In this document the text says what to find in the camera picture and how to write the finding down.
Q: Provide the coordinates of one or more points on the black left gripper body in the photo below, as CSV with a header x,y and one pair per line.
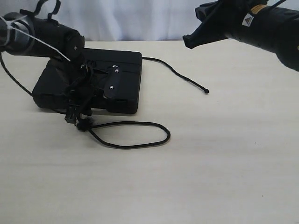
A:
x,y
83,79

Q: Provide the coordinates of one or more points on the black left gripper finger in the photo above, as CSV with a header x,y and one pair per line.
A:
x,y
85,108
72,115

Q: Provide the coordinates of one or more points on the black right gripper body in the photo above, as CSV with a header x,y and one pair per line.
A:
x,y
217,19

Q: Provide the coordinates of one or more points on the black rectangular power adapter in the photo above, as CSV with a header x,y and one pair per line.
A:
x,y
48,91

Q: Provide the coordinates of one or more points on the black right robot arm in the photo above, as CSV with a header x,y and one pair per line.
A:
x,y
253,22

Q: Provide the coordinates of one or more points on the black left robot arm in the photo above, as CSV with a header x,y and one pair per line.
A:
x,y
27,35

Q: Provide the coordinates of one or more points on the white cable tie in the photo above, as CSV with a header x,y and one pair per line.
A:
x,y
24,35

